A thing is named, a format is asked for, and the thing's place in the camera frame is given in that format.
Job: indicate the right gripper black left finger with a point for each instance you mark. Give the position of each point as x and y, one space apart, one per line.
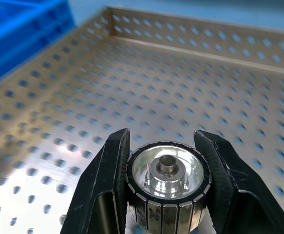
100 185

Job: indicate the perforated metal tray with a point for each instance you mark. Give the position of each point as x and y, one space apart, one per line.
156 85

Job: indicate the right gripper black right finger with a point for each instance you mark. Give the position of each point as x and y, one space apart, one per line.
232 195

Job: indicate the blue compartment tray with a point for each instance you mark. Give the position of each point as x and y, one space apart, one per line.
15 36

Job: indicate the metal cylinder part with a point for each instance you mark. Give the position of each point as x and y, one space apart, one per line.
167 168

